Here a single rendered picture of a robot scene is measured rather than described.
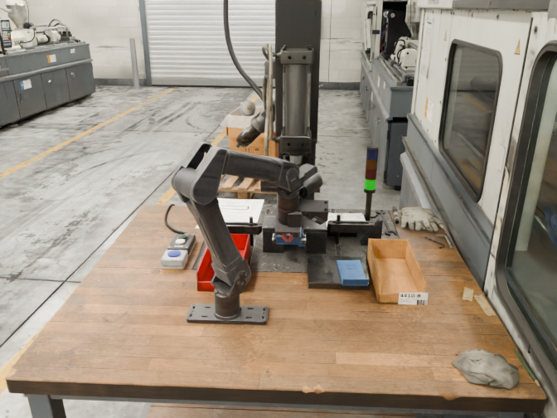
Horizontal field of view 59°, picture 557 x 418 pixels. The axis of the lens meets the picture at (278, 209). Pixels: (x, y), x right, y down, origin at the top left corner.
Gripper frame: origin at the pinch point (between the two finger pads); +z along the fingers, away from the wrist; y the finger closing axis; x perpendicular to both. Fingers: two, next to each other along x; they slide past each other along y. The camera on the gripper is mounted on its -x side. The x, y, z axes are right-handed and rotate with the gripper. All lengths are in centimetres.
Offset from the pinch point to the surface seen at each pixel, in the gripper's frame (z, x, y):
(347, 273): 6.9, -17.2, -5.9
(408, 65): 157, -103, 354
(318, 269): 8.5, -9.1, -3.8
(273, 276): 9.9, 4.0, -6.1
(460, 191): 25, -63, 47
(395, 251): 11.9, -32.7, 6.4
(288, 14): -43, 2, 46
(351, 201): 214, -47, 219
